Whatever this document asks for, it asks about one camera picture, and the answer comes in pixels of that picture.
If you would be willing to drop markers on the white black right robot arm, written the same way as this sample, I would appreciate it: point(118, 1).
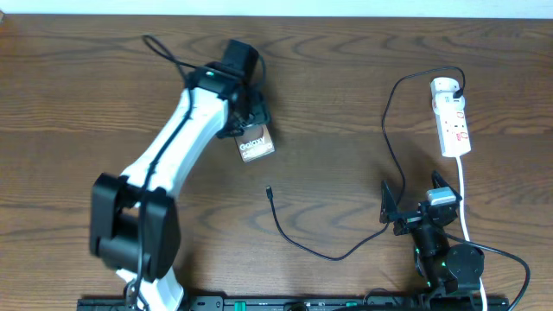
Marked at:
point(449, 269)

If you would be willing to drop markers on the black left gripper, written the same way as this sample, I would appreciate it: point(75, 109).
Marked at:
point(257, 115)

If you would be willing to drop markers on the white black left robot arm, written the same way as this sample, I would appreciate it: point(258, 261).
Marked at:
point(134, 226)

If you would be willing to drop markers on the white power strip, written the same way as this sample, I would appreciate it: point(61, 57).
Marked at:
point(451, 124)

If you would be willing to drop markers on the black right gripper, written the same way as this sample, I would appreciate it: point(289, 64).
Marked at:
point(408, 221)

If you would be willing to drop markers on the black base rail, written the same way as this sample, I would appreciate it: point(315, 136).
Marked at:
point(373, 302)

